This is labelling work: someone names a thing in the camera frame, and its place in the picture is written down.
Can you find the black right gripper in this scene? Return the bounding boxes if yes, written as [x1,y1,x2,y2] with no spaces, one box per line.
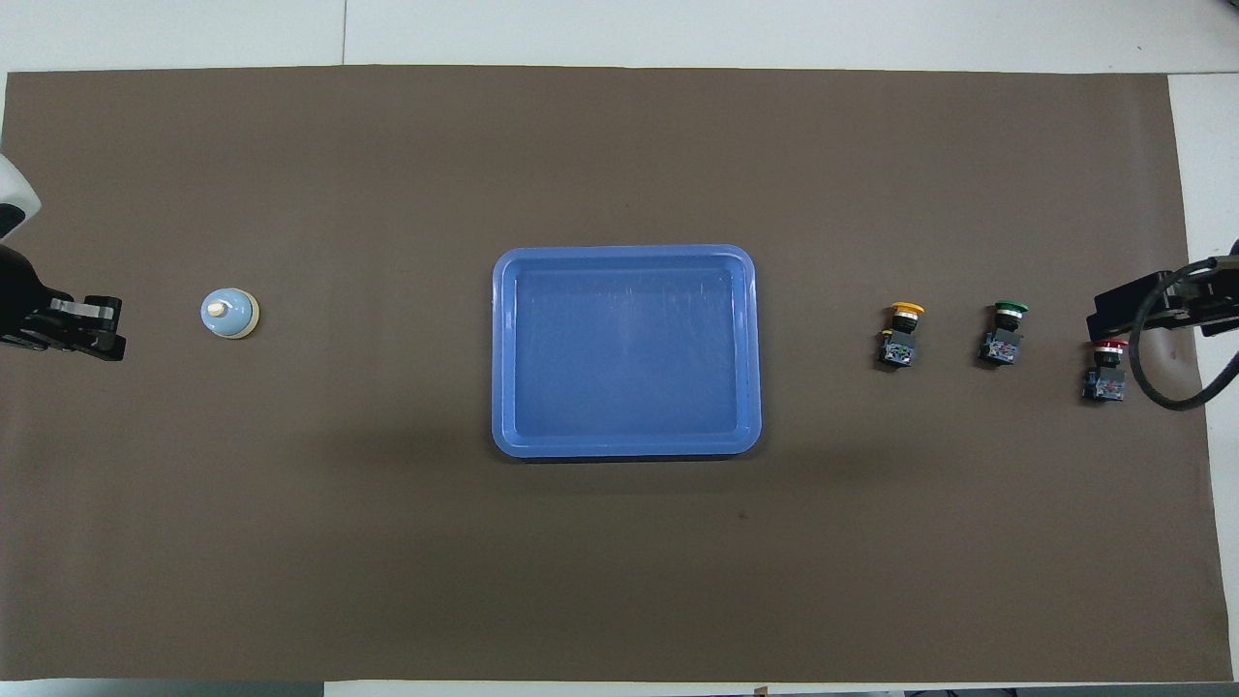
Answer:
[1084,256,1239,342]

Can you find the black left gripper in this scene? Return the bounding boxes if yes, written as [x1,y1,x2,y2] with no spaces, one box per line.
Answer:
[0,246,128,362]

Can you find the red push button switch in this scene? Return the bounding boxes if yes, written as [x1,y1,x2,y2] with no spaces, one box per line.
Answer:
[1081,339,1130,404]

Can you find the green push button switch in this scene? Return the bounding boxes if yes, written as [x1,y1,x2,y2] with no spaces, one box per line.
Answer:
[977,301,1029,367]

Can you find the light blue call bell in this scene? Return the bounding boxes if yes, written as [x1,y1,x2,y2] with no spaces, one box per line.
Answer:
[200,288,260,341]

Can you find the yellow push button switch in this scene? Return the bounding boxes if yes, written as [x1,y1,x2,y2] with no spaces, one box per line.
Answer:
[877,301,925,370]

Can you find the blue plastic tray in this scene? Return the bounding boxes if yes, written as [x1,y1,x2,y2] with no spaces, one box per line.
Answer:
[491,244,763,460]

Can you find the brown table mat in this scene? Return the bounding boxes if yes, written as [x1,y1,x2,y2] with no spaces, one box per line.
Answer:
[0,65,1206,683]

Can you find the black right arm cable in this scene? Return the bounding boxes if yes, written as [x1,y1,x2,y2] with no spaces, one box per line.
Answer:
[1130,257,1239,411]

